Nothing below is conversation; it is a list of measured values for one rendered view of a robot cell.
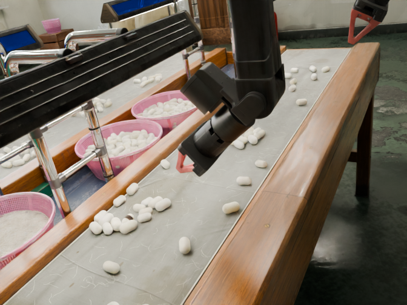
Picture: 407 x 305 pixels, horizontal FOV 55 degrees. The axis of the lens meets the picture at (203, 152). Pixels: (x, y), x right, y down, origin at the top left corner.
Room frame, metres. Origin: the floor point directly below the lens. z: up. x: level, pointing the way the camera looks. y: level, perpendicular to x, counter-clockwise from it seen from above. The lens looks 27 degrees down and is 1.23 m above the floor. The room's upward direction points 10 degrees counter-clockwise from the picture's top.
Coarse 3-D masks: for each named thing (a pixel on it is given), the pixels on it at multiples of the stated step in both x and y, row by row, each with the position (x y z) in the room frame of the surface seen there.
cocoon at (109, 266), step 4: (104, 264) 0.55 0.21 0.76; (108, 264) 0.54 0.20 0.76; (112, 264) 0.54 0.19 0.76; (116, 264) 0.54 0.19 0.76; (104, 268) 0.54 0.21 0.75; (108, 268) 0.54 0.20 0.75; (112, 268) 0.54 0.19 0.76; (116, 268) 0.54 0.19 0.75; (112, 272) 0.53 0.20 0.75; (116, 272) 0.53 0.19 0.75
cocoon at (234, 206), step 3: (225, 204) 0.67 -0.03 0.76; (228, 204) 0.66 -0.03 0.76; (231, 204) 0.66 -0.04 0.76; (234, 204) 0.66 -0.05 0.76; (237, 204) 0.66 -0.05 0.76; (225, 207) 0.66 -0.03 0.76; (228, 207) 0.66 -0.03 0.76; (231, 207) 0.66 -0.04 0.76; (234, 207) 0.66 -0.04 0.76; (237, 207) 0.66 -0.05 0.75; (225, 210) 0.65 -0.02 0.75; (228, 210) 0.65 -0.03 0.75; (231, 210) 0.65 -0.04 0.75; (234, 210) 0.65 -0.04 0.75; (237, 210) 0.66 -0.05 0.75; (225, 213) 0.66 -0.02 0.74; (228, 213) 0.65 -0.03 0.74
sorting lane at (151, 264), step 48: (288, 96) 1.27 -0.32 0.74; (288, 144) 0.92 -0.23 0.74; (144, 192) 0.80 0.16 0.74; (192, 192) 0.76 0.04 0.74; (240, 192) 0.73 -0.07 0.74; (96, 240) 0.64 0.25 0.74; (144, 240) 0.62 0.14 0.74; (192, 240) 0.59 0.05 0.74; (48, 288) 0.53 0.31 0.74; (96, 288) 0.51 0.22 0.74; (144, 288) 0.49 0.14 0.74; (192, 288) 0.47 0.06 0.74
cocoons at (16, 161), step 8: (136, 80) 1.75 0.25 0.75; (144, 80) 1.75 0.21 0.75; (152, 80) 1.72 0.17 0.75; (96, 104) 1.50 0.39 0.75; (104, 104) 1.48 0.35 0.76; (80, 112) 1.43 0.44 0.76; (96, 112) 1.43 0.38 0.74; (8, 152) 1.18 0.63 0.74; (24, 152) 1.14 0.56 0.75; (32, 152) 1.12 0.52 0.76; (8, 160) 1.10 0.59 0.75; (16, 160) 1.07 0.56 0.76; (24, 160) 1.09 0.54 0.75
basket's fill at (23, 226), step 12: (0, 216) 0.82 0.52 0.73; (12, 216) 0.80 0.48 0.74; (24, 216) 0.80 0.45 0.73; (36, 216) 0.79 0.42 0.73; (0, 228) 0.75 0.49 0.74; (12, 228) 0.75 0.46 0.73; (24, 228) 0.75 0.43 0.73; (36, 228) 0.74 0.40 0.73; (0, 240) 0.71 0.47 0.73; (12, 240) 0.70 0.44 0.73; (24, 240) 0.70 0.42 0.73; (0, 252) 0.67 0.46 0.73
